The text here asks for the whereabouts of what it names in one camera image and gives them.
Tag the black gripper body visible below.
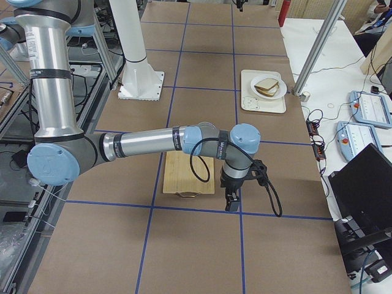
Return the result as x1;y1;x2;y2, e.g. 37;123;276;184
220;171;246;196
235;0;244;12

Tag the bread slice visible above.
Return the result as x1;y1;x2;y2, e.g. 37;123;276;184
255;85;279;97
254;78;279;91

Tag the white round plate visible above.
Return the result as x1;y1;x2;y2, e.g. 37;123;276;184
251;74;287;100

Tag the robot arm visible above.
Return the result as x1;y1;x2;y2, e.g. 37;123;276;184
11;1;268;211

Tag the bread slice under egg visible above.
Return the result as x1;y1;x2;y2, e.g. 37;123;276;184
255;85;279;97

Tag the wooden cutting board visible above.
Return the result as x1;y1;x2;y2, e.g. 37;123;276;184
163;151;215;197

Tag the red cylinder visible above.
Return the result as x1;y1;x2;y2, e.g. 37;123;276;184
278;0;291;27

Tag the cream bear serving tray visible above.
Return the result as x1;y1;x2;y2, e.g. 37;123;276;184
241;70;286;113

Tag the black laptop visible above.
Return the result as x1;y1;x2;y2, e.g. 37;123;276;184
327;142;392;231

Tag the near blue teach pendant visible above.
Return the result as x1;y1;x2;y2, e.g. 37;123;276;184
336;121;383;162

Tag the blue teach pendant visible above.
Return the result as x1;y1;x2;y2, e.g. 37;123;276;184
349;91;391;129
336;121;383;162

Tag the person in dark clothes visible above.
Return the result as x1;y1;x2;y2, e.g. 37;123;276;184
353;1;391;57

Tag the far blue teach pendant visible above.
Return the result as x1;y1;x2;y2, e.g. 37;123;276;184
349;91;391;129

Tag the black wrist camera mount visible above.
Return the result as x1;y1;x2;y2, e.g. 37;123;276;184
247;160;268;187

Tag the aluminium frame post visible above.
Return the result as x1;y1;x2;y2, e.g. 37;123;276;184
293;0;347;96

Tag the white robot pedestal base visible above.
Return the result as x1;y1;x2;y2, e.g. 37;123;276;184
116;1;165;101

